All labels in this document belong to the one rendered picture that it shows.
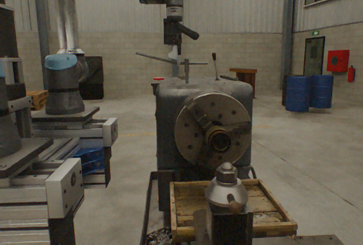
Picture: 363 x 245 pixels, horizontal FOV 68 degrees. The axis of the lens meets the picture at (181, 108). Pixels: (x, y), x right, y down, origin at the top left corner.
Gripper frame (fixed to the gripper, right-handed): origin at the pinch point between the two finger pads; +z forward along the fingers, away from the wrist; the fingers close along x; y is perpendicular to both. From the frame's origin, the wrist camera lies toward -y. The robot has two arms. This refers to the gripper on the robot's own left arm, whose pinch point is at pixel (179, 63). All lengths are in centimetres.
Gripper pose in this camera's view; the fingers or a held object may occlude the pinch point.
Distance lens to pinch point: 127.2
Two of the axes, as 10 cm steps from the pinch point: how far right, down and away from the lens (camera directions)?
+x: 0.6, 1.8, -9.8
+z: 0.1, 9.8, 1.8
